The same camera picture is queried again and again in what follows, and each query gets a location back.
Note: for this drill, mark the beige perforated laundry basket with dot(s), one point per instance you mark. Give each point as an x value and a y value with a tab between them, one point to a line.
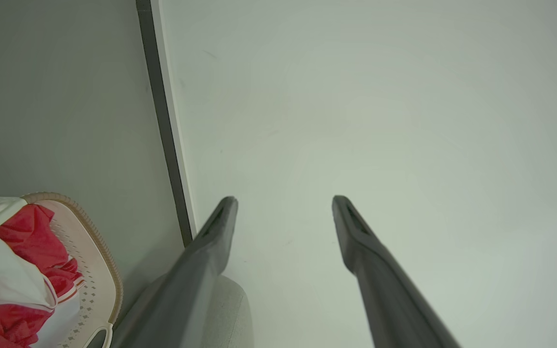
95	270

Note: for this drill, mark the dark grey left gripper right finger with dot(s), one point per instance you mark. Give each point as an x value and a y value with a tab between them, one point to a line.
385	290

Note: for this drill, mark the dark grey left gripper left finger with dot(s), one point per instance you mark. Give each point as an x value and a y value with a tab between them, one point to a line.
182	295

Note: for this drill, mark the grey fabric sofa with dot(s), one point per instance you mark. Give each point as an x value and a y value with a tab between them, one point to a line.
230	314

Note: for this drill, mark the red basketball jersey white trim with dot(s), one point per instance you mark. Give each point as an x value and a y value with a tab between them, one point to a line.
32	232

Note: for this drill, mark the black and white baseboard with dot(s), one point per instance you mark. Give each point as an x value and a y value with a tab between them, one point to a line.
162	111

